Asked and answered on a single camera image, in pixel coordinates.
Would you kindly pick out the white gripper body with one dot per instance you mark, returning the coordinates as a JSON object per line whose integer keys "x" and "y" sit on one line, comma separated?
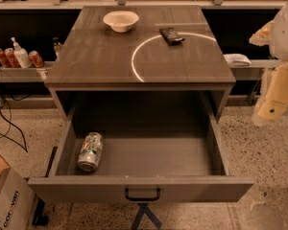
{"x": 285, "y": 37}

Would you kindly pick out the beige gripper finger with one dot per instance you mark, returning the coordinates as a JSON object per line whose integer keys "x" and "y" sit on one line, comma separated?
{"x": 273, "y": 100}
{"x": 262, "y": 36}

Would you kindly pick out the green silver 7up can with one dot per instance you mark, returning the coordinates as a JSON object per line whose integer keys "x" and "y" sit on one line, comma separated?
{"x": 91, "y": 152}

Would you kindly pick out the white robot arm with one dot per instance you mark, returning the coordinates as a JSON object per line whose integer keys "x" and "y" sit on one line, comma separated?
{"x": 274, "y": 86}

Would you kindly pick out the open grey drawer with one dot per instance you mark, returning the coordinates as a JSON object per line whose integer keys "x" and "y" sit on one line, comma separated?
{"x": 167, "y": 140}

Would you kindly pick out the red soda can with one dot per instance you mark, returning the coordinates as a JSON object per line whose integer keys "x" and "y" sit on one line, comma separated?
{"x": 36, "y": 59}
{"x": 3, "y": 59}
{"x": 9, "y": 53}

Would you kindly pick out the white folded cloth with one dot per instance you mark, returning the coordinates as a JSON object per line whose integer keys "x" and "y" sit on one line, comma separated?
{"x": 237, "y": 60}

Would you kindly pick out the black snack packet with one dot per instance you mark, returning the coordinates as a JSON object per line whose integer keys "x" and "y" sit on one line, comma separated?
{"x": 171, "y": 36}

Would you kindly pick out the white ceramic bowl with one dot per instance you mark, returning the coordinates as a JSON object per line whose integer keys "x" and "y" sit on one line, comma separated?
{"x": 121, "y": 21}

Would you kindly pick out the grey wooden cabinet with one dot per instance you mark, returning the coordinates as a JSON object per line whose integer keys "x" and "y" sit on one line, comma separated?
{"x": 94, "y": 57}

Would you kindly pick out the small clear bottle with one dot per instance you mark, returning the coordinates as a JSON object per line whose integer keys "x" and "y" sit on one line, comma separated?
{"x": 57, "y": 46}

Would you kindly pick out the grey side shelf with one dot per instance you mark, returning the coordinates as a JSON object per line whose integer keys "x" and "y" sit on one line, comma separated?
{"x": 25, "y": 75}

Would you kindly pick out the white pump bottle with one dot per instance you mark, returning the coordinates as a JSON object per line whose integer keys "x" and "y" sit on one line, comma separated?
{"x": 21, "y": 55}

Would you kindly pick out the cardboard box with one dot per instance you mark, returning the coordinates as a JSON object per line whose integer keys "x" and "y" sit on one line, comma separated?
{"x": 16, "y": 198}

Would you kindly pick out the black drawer handle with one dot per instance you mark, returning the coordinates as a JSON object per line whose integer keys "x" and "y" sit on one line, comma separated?
{"x": 145, "y": 195}

